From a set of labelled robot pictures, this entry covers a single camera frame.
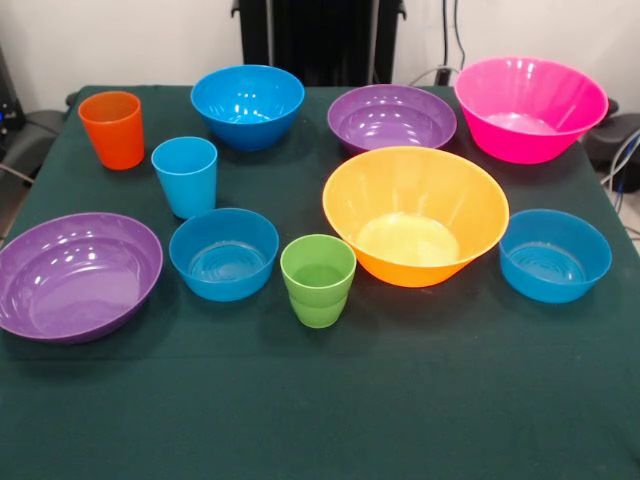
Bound shallow blue plastic bowl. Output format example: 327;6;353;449
498;208;613;305
168;207;280;303

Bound light blue plastic cup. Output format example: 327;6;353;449
150;136;219;221

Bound green plastic cup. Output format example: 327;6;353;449
279;233;358;330

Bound orange plastic bowl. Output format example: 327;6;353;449
321;145;511;289

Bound purple plastic bowl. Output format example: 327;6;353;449
327;83;458;156
0;211;164;346

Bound deep blue plastic bowl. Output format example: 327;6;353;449
190;64;306;153

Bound dark green tablecloth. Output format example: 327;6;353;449
0;84;640;480

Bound orange plastic cup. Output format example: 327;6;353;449
77;90;146;172

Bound pink plastic bowl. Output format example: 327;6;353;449
453;56;610;166

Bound black rounded equipment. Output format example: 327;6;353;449
582;98;640;172

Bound black electronics box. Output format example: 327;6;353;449
0;44;26;132

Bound grey cable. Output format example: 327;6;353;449
409;64;459;87

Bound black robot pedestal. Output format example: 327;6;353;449
232;0;407;86

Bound blue and white cables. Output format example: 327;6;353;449
599;124;640;221

